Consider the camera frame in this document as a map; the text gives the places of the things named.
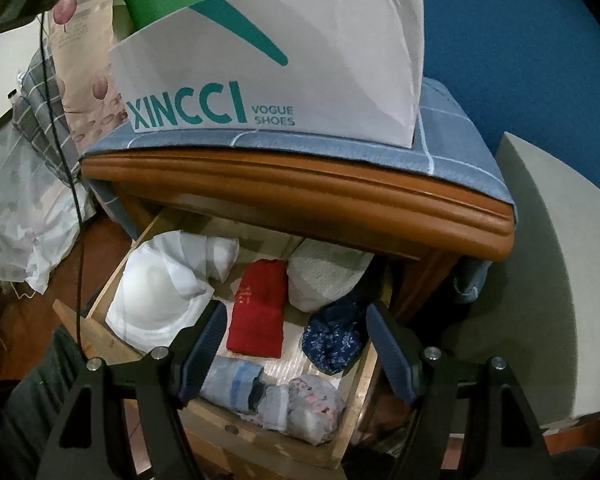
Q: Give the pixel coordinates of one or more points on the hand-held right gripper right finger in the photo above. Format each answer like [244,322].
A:
[390,355]

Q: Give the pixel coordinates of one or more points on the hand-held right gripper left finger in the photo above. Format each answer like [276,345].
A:
[205,350]

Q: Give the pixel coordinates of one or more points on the light blue striped underwear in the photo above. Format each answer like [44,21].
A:
[225,380]

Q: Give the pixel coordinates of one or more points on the dark blue floral underwear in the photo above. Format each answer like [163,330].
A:
[330,340]

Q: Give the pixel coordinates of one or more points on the red underwear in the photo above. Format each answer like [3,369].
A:
[257,310]

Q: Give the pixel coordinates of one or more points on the white bra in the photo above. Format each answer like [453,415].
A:
[150,290]

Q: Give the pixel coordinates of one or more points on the pink floral white underwear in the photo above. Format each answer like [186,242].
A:
[305,405]

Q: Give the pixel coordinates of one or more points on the grey-white underwear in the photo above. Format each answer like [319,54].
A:
[325,275]

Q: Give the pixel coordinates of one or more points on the wooden drawer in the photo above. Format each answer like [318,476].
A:
[280,447]

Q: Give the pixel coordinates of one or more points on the white shoe box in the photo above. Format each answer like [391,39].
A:
[330,60]

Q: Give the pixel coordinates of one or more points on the wooden nightstand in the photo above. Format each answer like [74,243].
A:
[305,195]

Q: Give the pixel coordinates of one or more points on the person's left leg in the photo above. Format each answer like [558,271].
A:
[25,400]

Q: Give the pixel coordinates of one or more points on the blue checked cloth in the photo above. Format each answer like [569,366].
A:
[460,160]

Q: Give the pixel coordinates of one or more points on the white leaf-print bedding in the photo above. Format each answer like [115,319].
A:
[20,220]

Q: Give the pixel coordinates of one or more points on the grey plaid blanket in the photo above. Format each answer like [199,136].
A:
[40,110]

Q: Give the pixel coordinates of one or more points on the pink floral quilt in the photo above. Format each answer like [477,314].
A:
[80,85]

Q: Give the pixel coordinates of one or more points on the blue foam mat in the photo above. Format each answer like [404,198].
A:
[505,60]

